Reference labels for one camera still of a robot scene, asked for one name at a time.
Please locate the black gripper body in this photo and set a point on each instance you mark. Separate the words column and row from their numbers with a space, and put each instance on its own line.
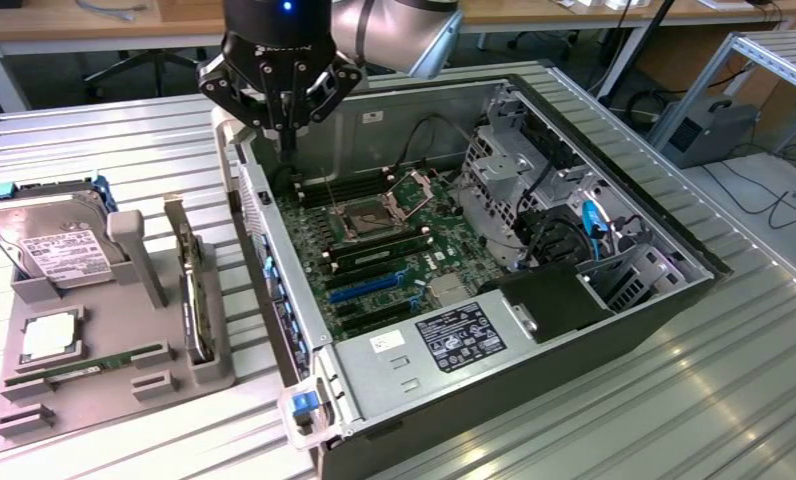
column 278, row 30

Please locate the black graphics card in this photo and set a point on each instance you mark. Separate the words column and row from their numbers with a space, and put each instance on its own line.
column 194, row 300

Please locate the brown cardboard box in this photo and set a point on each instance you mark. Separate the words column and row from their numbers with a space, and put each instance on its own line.
column 191, row 10

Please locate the black office chair base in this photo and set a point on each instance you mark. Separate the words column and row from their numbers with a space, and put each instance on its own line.
column 541, row 37
column 154, row 60

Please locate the thin metal locking lever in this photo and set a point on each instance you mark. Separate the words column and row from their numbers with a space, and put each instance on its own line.
column 329, row 187

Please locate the metal socket cover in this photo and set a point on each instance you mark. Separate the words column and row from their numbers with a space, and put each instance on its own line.
column 412, row 192

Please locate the CPU socket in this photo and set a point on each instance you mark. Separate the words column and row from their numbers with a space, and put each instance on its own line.
column 368, row 220

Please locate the silver drive cage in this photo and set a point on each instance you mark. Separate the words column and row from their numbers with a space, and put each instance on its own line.
column 514, row 170

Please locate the green RAM stick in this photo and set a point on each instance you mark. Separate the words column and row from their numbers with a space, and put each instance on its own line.
column 385, row 251
column 85, row 369

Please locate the green motherboard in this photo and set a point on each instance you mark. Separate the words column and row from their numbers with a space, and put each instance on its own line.
column 438, row 240

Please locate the black expansion slot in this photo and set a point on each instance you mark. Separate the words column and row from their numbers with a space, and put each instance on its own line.
column 377, row 321
column 358, row 279
column 372, row 307

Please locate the blue expansion slot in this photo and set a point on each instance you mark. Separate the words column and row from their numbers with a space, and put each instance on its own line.
column 365, row 290

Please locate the silver hard disk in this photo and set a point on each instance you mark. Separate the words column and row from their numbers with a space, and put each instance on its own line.
column 45, row 235

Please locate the silver chipset heatsink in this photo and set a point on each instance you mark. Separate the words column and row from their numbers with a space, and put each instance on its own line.
column 452, row 291

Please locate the white box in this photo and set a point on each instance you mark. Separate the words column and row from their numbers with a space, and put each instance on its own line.
column 614, row 4

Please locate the grey parts rack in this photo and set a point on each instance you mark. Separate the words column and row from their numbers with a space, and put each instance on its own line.
column 105, row 325

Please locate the silver CPU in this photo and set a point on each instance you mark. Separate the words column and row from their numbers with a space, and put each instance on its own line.
column 50, row 337

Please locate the silver power supply unit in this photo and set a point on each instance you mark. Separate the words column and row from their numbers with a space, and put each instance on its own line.
column 385, row 380

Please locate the silver disk bay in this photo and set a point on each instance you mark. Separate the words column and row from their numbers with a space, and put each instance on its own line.
column 638, row 285

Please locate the blue case latch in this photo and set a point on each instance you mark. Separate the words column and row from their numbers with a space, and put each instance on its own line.
column 305, row 404

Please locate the black open PC case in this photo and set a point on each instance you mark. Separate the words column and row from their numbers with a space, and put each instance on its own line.
column 638, row 350

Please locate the wooden desk white frame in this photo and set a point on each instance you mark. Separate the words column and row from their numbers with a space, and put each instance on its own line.
column 672, row 14

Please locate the aluminium frame rack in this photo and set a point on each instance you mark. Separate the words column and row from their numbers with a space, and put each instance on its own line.
column 785, row 50

